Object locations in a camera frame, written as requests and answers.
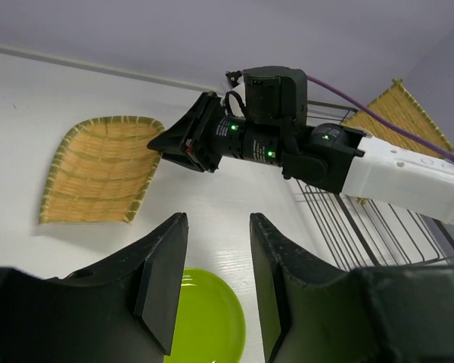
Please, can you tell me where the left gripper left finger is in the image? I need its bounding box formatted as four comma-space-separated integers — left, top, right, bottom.
0, 213, 188, 362

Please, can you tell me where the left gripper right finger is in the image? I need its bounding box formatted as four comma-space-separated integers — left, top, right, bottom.
250, 213, 454, 362

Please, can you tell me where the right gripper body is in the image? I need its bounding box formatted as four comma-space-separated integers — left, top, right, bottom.
180, 66, 307, 172

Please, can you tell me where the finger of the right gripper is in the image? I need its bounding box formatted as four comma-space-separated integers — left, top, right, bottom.
147, 92, 212, 153
162, 145, 197, 169

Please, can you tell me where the small bamboo tray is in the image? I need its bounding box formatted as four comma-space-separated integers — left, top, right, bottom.
39, 116, 164, 225

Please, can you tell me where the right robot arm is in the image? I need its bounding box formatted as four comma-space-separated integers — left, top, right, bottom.
148, 66, 454, 225

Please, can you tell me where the large bamboo tray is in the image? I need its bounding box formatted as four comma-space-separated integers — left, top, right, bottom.
342, 79, 454, 159

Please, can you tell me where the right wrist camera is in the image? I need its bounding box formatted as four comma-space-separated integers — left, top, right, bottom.
225, 70, 244, 90

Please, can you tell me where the wire dish rack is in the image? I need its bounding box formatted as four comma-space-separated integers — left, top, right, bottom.
291, 100, 454, 272

